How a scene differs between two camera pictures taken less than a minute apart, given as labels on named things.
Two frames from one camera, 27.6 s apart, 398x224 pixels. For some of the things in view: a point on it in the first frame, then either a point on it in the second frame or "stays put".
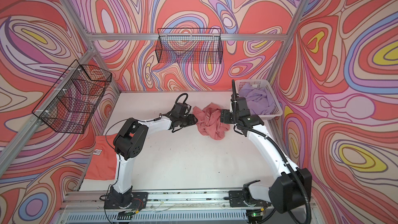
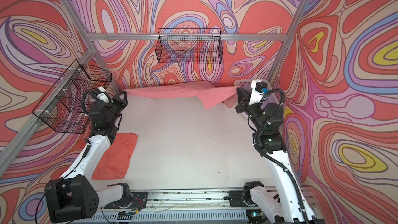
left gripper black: (193, 119) -> (117, 102)
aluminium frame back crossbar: (186, 36) stays put
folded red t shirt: (103, 164) stays put
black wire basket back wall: (189, 45) stays put
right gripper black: (225, 116) -> (243, 106)
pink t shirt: (209, 121) -> (210, 94)
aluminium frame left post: (68, 1) stays put
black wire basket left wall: (71, 104) stays put
